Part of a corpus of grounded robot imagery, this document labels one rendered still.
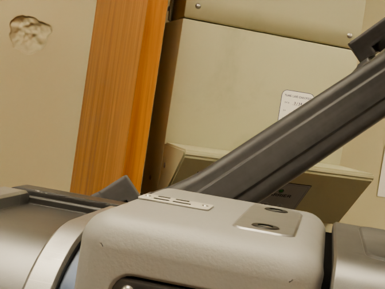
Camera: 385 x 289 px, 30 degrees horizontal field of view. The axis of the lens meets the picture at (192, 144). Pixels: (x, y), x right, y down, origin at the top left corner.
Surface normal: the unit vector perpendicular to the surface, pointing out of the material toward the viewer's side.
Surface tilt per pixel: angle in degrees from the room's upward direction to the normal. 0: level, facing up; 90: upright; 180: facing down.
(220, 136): 90
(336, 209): 135
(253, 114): 90
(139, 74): 90
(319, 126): 74
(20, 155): 90
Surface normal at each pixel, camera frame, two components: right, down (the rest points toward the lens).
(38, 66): 0.29, 0.10
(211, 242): -0.03, -0.68
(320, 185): 0.10, 0.76
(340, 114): 0.15, -0.20
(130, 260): -0.19, 0.02
